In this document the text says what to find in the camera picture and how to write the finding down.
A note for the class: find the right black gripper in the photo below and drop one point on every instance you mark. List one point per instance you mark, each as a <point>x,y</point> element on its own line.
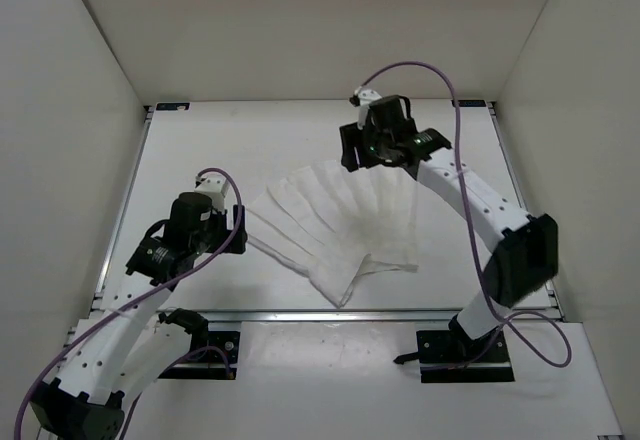
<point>351,138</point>

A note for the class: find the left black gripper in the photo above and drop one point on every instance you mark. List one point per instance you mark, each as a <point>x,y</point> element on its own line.
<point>241,242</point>

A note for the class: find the white pleated skirt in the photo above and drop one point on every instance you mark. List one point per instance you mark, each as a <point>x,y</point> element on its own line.
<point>334,227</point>

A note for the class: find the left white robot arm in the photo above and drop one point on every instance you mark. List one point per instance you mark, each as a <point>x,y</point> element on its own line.
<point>133,343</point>

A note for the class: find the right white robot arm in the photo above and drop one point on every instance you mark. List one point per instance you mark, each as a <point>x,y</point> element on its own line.
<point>523,248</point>

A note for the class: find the right blue corner sticker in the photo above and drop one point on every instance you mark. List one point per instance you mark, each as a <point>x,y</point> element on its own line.
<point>469,103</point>

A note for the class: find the blue corner sticker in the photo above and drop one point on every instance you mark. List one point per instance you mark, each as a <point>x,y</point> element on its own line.
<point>172,106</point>
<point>469,103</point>

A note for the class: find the left blue corner sticker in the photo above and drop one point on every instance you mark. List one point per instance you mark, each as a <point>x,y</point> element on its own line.
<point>172,106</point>

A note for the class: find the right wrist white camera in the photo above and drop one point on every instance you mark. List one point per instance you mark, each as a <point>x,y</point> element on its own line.
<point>363,96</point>

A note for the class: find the wrist white camera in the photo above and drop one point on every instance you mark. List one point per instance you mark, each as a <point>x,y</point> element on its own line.
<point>215,186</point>
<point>363,96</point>

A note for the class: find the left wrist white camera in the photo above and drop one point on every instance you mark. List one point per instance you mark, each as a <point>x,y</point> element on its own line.
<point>215,186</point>

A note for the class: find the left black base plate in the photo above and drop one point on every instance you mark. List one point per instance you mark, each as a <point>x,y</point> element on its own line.
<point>215,358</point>

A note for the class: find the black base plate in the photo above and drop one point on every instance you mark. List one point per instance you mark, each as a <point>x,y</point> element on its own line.
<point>215,358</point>
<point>442,360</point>

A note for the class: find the aluminium front rail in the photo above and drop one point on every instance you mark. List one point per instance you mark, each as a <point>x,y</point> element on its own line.
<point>329,316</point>

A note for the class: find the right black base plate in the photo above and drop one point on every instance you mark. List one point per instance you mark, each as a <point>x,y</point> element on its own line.
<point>442,360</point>

